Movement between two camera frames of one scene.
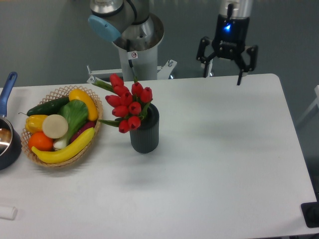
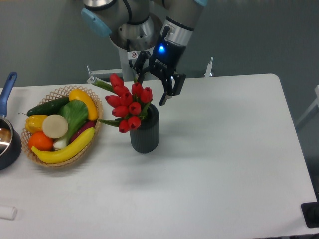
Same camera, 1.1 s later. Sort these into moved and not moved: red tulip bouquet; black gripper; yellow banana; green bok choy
Moved: black gripper
Not moved: green bok choy; red tulip bouquet; yellow banana
